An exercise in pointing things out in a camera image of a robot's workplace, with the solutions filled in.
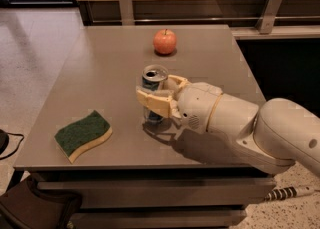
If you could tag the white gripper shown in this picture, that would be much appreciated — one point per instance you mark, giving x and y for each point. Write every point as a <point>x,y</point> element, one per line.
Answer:
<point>197,104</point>

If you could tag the blue silver redbull can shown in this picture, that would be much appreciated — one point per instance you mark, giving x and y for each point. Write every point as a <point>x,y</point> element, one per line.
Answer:
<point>153,77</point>

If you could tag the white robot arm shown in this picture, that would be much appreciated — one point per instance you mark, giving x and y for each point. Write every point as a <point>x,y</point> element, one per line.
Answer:
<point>271,137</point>

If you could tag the green yellow sponge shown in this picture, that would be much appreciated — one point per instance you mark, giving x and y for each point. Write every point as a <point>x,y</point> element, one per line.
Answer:
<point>83,135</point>

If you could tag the red apple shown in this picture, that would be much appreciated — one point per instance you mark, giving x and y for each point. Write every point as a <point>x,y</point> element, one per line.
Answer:
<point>164,41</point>

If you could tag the upper grey drawer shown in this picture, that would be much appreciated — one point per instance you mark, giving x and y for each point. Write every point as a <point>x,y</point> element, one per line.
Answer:
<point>166,193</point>

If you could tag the grey drawer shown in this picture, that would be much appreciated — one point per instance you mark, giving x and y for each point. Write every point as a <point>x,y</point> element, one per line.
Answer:
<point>166,193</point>
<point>187,219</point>

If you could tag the lower grey drawer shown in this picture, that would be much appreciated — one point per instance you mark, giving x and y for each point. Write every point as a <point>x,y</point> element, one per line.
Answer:
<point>187,219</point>

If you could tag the black round object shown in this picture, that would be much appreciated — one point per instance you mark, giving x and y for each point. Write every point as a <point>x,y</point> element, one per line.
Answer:
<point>4,140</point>

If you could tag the dark chair seat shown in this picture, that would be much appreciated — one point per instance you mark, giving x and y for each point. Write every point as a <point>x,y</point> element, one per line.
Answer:
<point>24,206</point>

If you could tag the left metal bracket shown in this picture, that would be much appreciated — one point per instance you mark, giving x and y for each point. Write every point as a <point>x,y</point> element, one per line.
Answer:
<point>126,12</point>

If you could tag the metal bracket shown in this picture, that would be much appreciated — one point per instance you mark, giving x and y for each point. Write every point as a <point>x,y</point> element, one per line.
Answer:
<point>266,21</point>
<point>126,12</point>

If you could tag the right metal bracket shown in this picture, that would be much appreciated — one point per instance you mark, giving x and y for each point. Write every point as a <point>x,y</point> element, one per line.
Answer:
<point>266,21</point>

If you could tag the metal rail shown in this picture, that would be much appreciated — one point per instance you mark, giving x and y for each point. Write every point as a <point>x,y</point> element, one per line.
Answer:
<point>212,19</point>

